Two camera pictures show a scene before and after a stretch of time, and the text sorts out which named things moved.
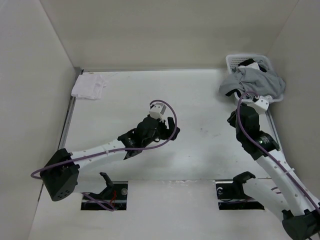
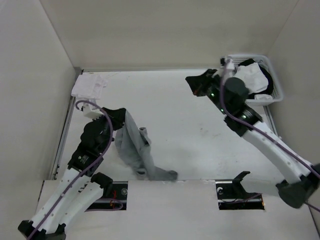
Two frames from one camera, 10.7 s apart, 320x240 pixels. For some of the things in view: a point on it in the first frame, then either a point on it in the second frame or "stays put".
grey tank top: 262,80 to 133,144
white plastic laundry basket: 232,60 stays put
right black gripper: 231,119 to 198,84
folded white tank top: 89,85 stays put
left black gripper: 165,132 to 119,115
